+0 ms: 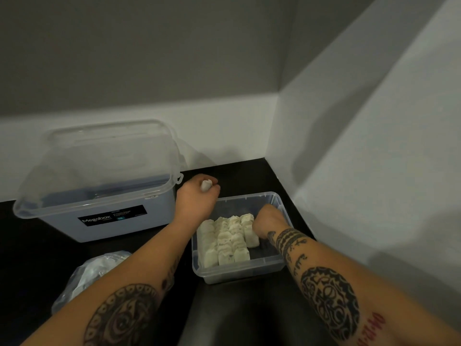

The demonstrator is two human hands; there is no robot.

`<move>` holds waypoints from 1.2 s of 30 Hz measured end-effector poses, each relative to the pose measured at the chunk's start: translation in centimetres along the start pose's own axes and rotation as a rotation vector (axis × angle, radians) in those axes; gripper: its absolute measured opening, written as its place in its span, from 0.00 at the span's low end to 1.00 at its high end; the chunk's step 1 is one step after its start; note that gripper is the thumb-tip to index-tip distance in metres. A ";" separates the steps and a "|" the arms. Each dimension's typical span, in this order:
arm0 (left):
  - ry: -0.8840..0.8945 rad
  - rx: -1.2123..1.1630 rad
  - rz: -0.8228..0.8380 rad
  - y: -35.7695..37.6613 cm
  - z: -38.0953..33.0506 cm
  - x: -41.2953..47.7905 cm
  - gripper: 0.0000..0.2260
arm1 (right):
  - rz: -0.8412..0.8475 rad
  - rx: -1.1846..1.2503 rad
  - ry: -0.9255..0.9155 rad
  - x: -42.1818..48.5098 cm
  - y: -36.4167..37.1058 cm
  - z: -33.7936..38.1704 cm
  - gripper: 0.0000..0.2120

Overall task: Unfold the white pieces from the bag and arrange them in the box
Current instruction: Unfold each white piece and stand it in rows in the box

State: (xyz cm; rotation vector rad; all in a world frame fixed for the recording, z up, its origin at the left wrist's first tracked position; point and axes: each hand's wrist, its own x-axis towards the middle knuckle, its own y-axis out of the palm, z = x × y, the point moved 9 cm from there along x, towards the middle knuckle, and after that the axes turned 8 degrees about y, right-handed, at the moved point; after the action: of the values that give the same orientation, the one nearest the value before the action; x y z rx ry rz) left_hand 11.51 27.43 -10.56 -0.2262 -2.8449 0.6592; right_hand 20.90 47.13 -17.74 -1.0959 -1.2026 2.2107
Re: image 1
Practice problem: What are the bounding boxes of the person's right hand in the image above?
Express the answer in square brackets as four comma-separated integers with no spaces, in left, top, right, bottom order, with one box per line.
[251,204,292,242]

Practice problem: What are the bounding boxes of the person's left hand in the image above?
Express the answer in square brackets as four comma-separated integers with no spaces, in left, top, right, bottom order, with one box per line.
[174,174,221,227]

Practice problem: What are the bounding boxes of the rows of white tea bags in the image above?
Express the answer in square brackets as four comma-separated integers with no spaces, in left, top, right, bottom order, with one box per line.
[197,213,261,269]

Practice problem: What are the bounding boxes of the small clear plastic bin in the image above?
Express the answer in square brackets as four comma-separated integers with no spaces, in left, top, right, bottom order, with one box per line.
[191,191,294,285]

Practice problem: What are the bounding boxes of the clear plastic bag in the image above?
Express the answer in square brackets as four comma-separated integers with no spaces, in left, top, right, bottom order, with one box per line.
[51,251,173,316]

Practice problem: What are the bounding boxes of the person's right forearm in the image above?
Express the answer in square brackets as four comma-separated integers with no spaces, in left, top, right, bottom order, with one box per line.
[266,228,461,346]

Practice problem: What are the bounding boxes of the person's left forearm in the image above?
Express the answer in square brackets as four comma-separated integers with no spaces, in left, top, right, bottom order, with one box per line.
[21,219,202,346]

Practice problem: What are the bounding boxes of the clear storage box lid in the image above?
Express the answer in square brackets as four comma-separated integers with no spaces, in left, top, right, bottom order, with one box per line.
[18,120,184,210]

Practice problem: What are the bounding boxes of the large clear storage box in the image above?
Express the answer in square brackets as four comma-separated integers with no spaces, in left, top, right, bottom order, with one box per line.
[12,174,184,243]

